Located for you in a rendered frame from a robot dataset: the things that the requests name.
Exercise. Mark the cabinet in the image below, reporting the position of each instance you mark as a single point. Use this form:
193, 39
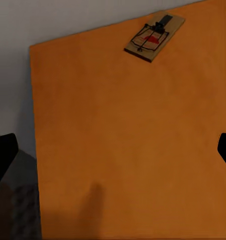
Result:
127, 149

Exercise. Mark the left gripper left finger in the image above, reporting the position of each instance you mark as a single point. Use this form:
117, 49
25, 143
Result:
8, 150

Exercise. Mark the door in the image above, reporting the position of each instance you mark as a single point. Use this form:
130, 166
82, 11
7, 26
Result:
19, 200

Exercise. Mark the mousetrap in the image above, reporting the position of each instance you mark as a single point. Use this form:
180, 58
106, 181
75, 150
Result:
155, 35

